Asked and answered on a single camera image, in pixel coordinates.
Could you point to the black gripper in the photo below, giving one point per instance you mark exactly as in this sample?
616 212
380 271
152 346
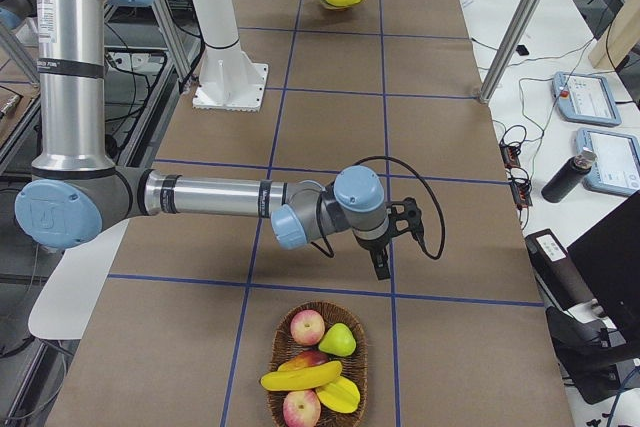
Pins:
372 245

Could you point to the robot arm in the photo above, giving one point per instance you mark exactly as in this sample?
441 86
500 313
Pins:
77 191

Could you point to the wicker fruit basket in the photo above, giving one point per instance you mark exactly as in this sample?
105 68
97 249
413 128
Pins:
355 366

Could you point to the green pear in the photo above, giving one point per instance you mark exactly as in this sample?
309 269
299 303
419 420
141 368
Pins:
338 341

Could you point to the red apple top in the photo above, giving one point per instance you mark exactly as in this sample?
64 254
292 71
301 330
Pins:
307 327

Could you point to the red apple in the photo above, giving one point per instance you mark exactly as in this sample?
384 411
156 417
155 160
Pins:
307 327
301 409

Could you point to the red mango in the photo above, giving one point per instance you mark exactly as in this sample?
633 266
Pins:
308 358

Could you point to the yellow banana bunch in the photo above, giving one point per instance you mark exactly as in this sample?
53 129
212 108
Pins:
341 395

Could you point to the black usb hub right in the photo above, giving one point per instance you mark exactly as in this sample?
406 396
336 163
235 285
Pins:
521 192

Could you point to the black usb hub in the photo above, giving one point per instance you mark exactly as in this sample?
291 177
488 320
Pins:
521 192
510 156

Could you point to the black usb hub left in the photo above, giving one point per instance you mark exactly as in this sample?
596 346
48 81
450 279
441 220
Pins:
510 156

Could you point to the red apple bottom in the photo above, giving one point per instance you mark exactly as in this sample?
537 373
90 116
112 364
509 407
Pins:
301 409

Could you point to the black box white label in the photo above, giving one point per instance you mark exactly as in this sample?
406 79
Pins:
556 270

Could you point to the small black device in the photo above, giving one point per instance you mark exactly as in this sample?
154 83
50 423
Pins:
522 50

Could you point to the black water bottle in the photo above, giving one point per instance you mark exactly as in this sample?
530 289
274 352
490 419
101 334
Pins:
569 176

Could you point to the black monitor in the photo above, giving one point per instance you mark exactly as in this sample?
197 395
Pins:
607 258

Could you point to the teach pendant near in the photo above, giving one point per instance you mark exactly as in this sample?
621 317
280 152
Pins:
616 169

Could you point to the teach pendant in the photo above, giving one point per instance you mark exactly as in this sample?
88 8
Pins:
582 98
616 169

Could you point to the teach pendant far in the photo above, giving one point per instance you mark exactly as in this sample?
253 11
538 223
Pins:
582 98

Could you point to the wooden board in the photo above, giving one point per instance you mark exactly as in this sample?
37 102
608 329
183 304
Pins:
618 39

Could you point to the white chair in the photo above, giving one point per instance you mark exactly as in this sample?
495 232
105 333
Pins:
64 307

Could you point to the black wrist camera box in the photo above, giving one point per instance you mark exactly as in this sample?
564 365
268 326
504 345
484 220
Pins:
405 217

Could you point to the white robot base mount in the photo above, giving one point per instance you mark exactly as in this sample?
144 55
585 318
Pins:
228 79

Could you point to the aluminium frame post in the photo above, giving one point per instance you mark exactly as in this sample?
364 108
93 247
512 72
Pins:
516 28

